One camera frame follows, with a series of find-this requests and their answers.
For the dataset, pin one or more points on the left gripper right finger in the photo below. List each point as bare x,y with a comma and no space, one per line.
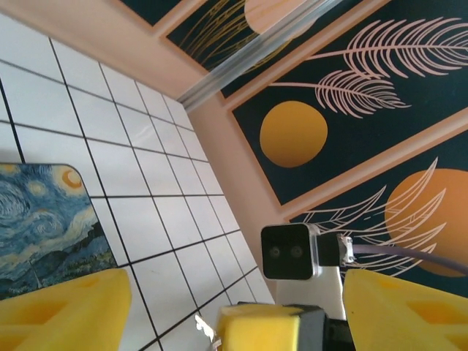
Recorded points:
409,314

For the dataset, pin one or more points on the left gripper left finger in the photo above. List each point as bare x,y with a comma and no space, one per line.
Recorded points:
62,314

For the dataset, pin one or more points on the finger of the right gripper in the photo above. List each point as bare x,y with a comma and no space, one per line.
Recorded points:
289,329
239,329

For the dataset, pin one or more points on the small metal key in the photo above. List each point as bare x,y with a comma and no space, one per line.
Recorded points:
204,327

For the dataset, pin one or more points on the starry night tin box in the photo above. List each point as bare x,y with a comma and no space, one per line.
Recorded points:
40,226

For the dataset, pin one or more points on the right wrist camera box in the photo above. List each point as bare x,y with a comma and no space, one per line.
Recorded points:
287,252

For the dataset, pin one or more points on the aluminium corner post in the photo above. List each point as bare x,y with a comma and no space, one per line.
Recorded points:
248,55

